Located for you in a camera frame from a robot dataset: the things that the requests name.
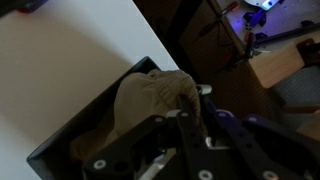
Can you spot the grey fabric basket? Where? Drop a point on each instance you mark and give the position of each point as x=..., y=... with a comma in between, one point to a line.
x=66, y=143

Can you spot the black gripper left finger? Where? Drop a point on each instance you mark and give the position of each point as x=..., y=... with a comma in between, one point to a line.
x=160, y=150

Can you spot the tan shirt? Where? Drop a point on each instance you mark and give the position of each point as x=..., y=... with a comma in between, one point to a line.
x=146, y=96

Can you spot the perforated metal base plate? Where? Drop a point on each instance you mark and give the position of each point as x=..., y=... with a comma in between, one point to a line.
x=286, y=16

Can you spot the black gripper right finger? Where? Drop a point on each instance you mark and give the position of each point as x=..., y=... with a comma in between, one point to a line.
x=263, y=150

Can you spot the light wooden side table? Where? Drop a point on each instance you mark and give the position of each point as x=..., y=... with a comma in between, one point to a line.
x=280, y=63

